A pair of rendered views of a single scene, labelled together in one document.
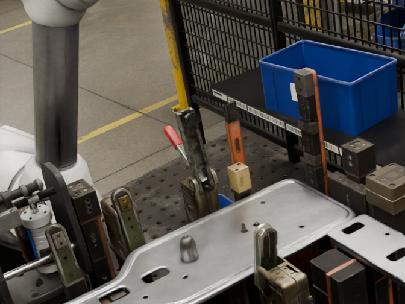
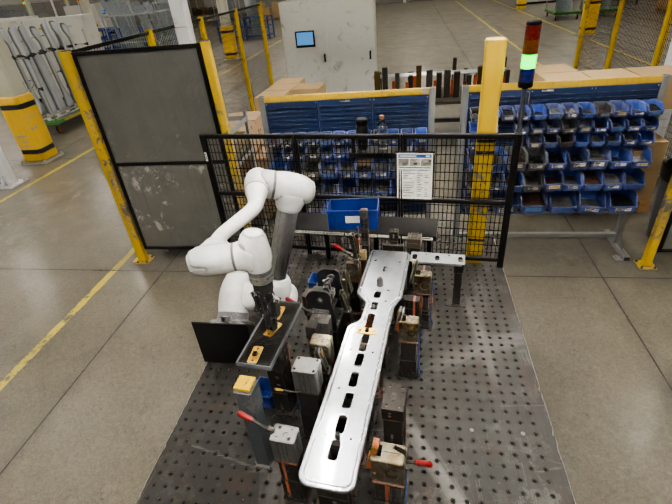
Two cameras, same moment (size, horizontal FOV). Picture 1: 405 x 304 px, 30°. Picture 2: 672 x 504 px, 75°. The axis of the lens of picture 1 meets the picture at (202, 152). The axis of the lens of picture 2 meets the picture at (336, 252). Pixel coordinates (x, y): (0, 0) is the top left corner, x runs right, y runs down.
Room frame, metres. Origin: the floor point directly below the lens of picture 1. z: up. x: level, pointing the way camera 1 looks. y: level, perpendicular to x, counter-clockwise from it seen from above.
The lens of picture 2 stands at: (0.13, 1.47, 2.33)
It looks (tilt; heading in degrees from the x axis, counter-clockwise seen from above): 32 degrees down; 314
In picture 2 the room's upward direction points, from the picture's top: 6 degrees counter-clockwise
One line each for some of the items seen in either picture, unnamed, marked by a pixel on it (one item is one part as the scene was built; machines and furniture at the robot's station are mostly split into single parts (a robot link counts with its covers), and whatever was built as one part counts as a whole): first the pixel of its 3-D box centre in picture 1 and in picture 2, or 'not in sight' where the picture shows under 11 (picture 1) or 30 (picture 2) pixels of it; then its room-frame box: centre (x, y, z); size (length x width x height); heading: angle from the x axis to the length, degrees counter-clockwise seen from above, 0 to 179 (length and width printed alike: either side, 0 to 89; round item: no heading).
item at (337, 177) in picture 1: (355, 241); (393, 265); (1.37, -0.29, 0.85); 0.12 x 0.03 x 0.30; 27
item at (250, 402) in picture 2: not in sight; (256, 425); (1.14, 0.95, 0.92); 0.08 x 0.08 x 0.44; 27
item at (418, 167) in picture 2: not in sight; (414, 176); (1.42, -0.59, 1.30); 0.23 x 0.02 x 0.31; 27
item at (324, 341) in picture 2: not in sight; (325, 371); (1.12, 0.58, 0.89); 0.13 x 0.11 x 0.38; 27
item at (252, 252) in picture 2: not in sight; (251, 250); (1.26, 0.72, 1.54); 0.13 x 0.11 x 0.16; 49
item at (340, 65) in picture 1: (327, 84); (353, 213); (1.68, -0.33, 1.10); 0.30 x 0.17 x 0.13; 34
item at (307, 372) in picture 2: not in sight; (311, 400); (1.06, 0.73, 0.90); 0.13 x 0.10 x 0.41; 27
